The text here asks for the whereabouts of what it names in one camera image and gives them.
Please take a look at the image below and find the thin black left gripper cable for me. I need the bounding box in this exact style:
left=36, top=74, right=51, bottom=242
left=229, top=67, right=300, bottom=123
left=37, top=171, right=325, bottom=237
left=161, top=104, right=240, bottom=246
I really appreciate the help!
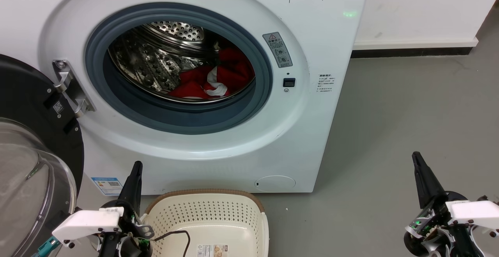
left=151, top=230, right=191, bottom=257

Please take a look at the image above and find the cream plastic laundry basket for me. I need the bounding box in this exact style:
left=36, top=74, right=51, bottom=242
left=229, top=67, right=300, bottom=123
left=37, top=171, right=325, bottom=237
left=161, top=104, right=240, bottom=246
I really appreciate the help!
left=140, top=189, right=270, bottom=257

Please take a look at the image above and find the stainless steel washing machine drum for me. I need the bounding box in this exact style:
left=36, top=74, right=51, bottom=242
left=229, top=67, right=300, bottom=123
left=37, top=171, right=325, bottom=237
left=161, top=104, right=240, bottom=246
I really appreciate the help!
left=108, top=21, right=234, bottom=102

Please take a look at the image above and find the white front-load washing machine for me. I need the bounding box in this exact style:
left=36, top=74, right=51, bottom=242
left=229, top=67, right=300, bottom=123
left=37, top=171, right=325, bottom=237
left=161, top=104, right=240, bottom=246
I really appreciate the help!
left=0, top=0, right=372, bottom=196

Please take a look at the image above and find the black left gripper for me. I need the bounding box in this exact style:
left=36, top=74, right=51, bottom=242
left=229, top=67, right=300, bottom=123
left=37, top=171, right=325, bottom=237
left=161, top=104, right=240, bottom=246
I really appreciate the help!
left=97, top=161, right=155, bottom=257

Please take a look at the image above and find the red and white garment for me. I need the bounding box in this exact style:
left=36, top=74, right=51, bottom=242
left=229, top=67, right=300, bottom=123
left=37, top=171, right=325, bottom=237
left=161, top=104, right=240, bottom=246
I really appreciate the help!
left=167, top=47, right=255, bottom=100

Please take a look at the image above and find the grey warning sticker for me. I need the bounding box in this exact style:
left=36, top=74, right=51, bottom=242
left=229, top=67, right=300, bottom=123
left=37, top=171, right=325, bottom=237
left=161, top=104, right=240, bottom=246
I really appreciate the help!
left=262, top=32, right=293, bottom=69

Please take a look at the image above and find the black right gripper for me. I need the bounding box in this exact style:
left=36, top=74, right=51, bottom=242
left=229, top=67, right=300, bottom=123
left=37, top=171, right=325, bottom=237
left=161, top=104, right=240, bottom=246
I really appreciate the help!
left=403, top=151, right=474, bottom=257

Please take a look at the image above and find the white and black wall skirting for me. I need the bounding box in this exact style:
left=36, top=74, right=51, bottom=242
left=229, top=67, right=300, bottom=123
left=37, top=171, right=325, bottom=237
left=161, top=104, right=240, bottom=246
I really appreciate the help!
left=350, top=37, right=479, bottom=59

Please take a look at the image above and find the white text sticker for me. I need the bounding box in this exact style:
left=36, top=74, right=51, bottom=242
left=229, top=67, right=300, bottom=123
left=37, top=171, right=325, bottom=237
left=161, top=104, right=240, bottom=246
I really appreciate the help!
left=316, top=73, right=335, bottom=94

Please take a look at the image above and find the black washer door with glass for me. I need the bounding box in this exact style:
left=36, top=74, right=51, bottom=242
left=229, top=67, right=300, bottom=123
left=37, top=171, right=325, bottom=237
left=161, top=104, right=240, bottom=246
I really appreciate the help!
left=0, top=54, right=85, bottom=257

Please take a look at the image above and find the round white filter cover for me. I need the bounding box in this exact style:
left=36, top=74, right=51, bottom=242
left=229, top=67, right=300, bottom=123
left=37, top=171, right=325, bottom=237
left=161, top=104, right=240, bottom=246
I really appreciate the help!
left=254, top=175, right=297, bottom=193

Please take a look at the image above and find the grey rubber door gasket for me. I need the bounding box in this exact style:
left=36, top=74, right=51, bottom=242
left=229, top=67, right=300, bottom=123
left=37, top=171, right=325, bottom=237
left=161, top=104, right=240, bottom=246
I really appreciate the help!
left=85, top=2, right=273, bottom=135

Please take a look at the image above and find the blue and white energy label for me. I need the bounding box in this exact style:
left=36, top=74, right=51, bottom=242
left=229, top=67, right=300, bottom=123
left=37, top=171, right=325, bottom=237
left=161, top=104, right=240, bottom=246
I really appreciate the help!
left=90, top=177, right=124, bottom=196

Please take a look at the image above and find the silver door hinge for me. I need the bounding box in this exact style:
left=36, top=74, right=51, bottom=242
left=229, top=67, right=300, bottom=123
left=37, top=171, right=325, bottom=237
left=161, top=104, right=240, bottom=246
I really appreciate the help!
left=52, top=59, right=96, bottom=118

